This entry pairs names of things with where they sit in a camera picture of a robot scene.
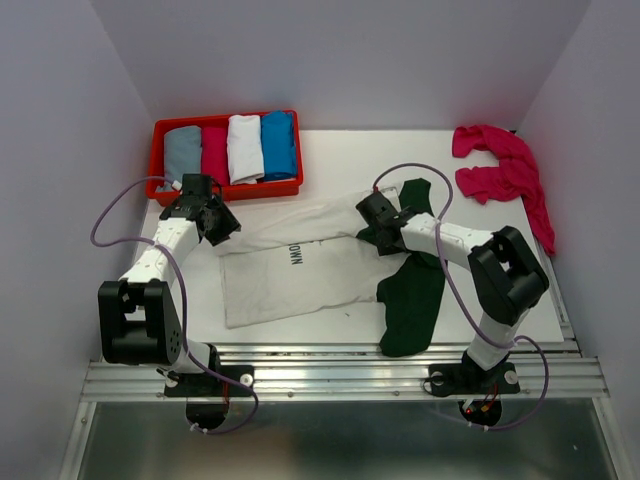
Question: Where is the cream and green t-shirt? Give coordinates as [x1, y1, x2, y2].
[215, 192, 445, 358]

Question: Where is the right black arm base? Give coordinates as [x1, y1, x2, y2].
[422, 353, 521, 398]

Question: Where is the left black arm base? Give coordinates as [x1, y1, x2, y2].
[163, 364, 255, 398]

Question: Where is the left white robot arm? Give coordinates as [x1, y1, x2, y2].
[90, 174, 241, 394]

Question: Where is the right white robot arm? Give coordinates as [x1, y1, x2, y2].
[356, 191, 549, 390]

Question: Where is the white rolled t-shirt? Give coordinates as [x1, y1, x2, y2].
[227, 115, 264, 185]

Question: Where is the red plastic tray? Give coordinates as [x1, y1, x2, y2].
[145, 109, 305, 207]

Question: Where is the blue rolled t-shirt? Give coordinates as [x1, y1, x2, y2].
[261, 111, 297, 182]

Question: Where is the magenta rolled t-shirt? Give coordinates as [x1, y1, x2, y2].
[201, 127, 230, 186]

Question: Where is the grey rolled t-shirt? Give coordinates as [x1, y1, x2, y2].
[156, 125, 202, 192]

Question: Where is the magenta crumpled t-shirt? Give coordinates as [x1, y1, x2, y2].
[452, 125, 556, 256]

